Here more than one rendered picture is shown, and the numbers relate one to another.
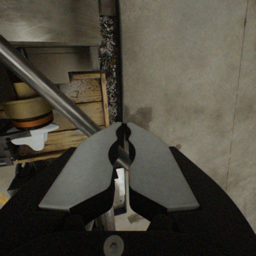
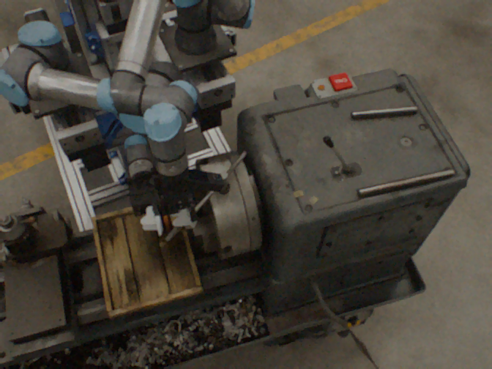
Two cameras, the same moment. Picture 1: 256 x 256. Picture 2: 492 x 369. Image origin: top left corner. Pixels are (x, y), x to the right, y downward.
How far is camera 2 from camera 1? 128 cm
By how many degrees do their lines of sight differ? 57
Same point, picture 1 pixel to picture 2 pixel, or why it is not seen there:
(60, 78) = (196, 230)
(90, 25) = (227, 234)
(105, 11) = (271, 323)
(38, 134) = (155, 220)
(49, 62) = (204, 225)
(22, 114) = not seen: hidden behind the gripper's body
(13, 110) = not seen: hidden behind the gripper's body
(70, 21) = (224, 222)
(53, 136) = (123, 252)
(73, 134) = (127, 271)
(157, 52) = not seen: outside the picture
